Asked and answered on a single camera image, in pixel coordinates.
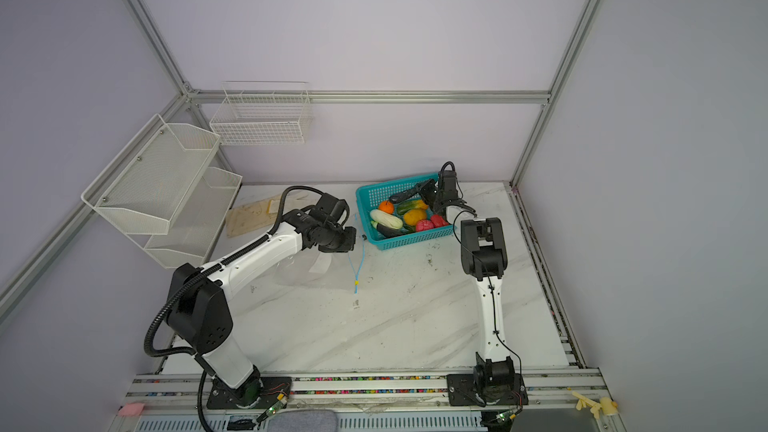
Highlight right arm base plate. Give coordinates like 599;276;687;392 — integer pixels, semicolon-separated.
446;374;529;407

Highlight red toy fruit right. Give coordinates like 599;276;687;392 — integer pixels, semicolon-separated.
430;214;450;228

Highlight green toy vegetable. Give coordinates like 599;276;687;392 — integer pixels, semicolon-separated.
395;199;428;215

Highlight white mesh shelf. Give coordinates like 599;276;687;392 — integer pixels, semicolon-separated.
144;167;242;269
81;115;220;235

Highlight orange toy tangerine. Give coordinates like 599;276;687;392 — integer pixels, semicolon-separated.
378;200;395;215

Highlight teal plastic basket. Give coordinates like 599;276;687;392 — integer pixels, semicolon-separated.
355;173;452;251

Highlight dark toy eggplant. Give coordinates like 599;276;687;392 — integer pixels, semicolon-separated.
372;222;407;238
389;184;424;204

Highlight pink eraser block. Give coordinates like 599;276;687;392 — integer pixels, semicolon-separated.
117;402;145;417

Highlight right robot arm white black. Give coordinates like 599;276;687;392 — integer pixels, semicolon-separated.
420;161;522;406

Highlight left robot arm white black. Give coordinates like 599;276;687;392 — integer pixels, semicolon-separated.
143;185;356;408

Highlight white mesh upper shelf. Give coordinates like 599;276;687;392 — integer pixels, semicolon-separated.
81;115;220;235

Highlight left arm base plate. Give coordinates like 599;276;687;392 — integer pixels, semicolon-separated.
205;376;293;410

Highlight white mesh lower shelf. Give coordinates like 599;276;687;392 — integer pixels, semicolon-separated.
144;167;242;269

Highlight grey cloth pad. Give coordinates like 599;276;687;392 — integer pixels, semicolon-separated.
266;410;339;432

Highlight white wire wall basket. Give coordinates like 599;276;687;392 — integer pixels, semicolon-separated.
209;81;313;146

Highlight clear zip top bag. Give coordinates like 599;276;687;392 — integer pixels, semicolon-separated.
265;242;367;292

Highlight pink toy fruit left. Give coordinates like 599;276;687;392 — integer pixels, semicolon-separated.
416;219;435;232

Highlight yellow toy mango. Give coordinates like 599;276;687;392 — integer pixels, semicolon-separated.
403;208;427;228

